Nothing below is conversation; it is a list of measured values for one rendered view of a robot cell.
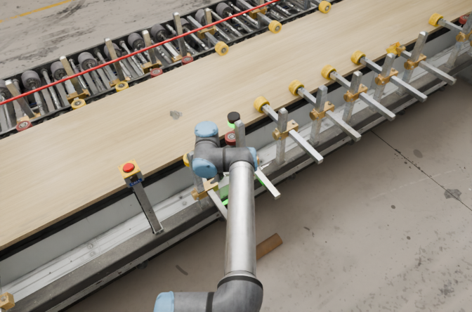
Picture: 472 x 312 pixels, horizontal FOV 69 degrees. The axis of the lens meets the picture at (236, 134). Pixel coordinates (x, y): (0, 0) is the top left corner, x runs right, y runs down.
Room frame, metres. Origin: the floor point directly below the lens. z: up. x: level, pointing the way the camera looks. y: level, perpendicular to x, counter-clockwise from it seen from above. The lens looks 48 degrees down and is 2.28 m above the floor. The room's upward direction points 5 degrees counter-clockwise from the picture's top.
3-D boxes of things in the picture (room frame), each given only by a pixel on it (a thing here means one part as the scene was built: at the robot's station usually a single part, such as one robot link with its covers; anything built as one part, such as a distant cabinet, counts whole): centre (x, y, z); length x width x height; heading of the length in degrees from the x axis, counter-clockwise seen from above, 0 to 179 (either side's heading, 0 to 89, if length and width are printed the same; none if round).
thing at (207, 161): (0.79, 0.11, 1.28); 0.12 x 0.12 x 0.09; 86
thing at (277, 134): (1.21, -0.26, 0.95); 0.14 x 0.06 x 0.05; 119
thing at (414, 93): (1.57, -0.93, 0.95); 0.50 x 0.04 x 0.04; 29
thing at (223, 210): (0.94, 0.15, 0.82); 0.44 x 0.03 x 0.04; 29
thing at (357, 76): (1.43, -0.68, 0.87); 0.04 x 0.04 x 0.48; 29
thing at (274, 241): (0.97, -0.10, 0.04); 0.30 x 0.08 x 0.08; 119
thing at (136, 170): (0.83, 0.43, 1.18); 0.07 x 0.07 x 0.08; 29
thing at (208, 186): (0.97, 0.18, 0.82); 0.14 x 0.06 x 0.05; 119
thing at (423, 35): (1.68, -1.12, 0.92); 0.04 x 0.04 x 0.48; 29
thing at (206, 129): (0.91, 0.11, 1.28); 0.10 x 0.09 x 0.12; 176
